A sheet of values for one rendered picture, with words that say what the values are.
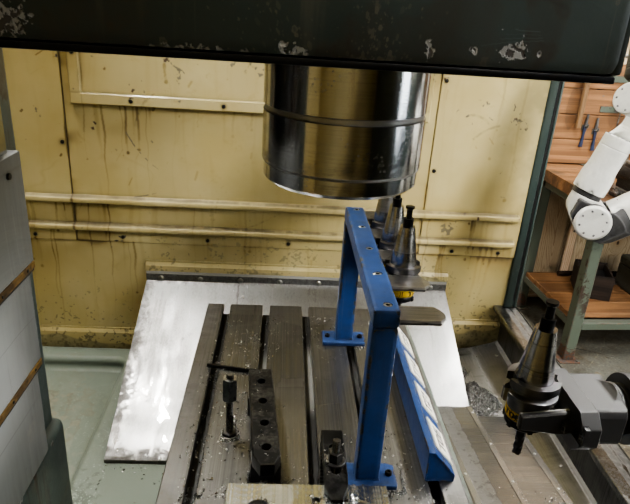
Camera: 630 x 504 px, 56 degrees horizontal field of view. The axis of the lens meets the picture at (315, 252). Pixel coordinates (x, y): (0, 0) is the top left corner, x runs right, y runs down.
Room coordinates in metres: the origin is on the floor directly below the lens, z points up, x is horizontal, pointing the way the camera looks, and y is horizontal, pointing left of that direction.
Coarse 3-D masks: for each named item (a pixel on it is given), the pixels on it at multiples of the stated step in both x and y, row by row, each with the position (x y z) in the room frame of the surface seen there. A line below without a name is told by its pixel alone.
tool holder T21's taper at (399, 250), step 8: (400, 232) 0.94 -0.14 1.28; (408, 232) 0.93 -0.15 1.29; (400, 240) 0.93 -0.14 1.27; (408, 240) 0.93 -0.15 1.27; (400, 248) 0.93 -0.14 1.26; (408, 248) 0.93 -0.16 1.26; (392, 256) 0.94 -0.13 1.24; (400, 256) 0.93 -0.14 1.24; (408, 256) 0.92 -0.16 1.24; (400, 264) 0.92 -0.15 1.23; (408, 264) 0.92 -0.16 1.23
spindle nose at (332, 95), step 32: (288, 96) 0.54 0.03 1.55; (320, 96) 0.52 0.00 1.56; (352, 96) 0.52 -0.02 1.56; (384, 96) 0.52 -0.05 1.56; (416, 96) 0.54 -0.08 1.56; (288, 128) 0.53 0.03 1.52; (320, 128) 0.52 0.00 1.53; (352, 128) 0.52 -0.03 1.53; (384, 128) 0.52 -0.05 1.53; (416, 128) 0.55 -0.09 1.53; (288, 160) 0.53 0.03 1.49; (320, 160) 0.52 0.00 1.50; (352, 160) 0.52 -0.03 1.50; (384, 160) 0.53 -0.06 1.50; (416, 160) 0.56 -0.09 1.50; (320, 192) 0.52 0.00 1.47; (352, 192) 0.52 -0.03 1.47; (384, 192) 0.53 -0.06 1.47
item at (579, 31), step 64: (0, 0) 0.45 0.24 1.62; (64, 0) 0.46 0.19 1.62; (128, 0) 0.46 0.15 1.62; (192, 0) 0.46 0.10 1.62; (256, 0) 0.47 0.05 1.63; (320, 0) 0.47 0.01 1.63; (384, 0) 0.47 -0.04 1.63; (448, 0) 0.47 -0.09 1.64; (512, 0) 0.48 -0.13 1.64; (576, 0) 0.48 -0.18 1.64; (320, 64) 0.47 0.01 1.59; (384, 64) 0.48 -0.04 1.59; (448, 64) 0.48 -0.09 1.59; (512, 64) 0.48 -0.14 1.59; (576, 64) 0.48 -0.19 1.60
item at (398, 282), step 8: (392, 280) 0.89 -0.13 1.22; (400, 280) 0.89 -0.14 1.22; (408, 280) 0.89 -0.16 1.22; (416, 280) 0.89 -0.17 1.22; (424, 280) 0.90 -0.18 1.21; (392, 288) 0.86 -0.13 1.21; (400, 288) 0.86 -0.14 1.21; (408, 288) 0.86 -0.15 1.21; (416, 288) 0.87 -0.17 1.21; (424, 288) 0.87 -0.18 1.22
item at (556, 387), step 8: (512, 368) 0.63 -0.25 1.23; (512, 376) 0.62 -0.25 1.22; (512, 384) 0.60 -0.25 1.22; (520, 384) 0.59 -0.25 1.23; (560, 384) 0.60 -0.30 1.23; (512, 392) 0.60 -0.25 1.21; (520, 392) 0.59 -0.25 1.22; (528, 392) 0.59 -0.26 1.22; (536, 392) 0.58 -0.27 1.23; (544, 392) 0.58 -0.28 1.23; (552, 392) 0.58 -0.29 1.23; (520, 400) 0.59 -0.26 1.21; (528, 400) 0.59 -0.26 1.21; (536, 400) 0.59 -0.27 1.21; (544, 400) 0.59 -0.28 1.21; (552, 400) 0.59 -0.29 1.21; (536, 408) 0.58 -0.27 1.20; (544, 408) 0.58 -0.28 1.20
